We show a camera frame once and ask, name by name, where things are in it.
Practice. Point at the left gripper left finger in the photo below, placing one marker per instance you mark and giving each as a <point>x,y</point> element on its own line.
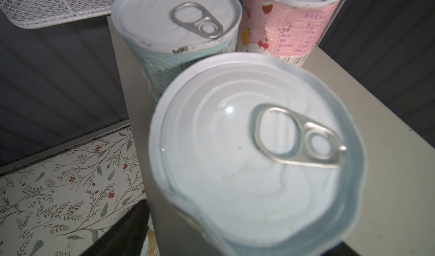
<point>126,237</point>

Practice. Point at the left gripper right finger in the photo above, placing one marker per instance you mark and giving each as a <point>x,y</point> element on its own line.
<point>341,250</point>

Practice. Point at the yellow green label can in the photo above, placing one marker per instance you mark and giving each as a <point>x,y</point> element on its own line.
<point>260,155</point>

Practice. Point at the light blue label can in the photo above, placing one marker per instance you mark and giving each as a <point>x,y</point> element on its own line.
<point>168,36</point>

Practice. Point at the pink label can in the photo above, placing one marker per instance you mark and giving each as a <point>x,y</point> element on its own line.
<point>286,29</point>

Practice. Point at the white metal cabinet counter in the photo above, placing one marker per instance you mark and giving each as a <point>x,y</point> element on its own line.
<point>398,209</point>

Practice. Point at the floral table mat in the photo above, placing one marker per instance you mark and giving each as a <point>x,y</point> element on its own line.
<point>65,204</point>

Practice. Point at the white wire mesh basket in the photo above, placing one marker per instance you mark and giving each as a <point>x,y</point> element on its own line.
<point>35,14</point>

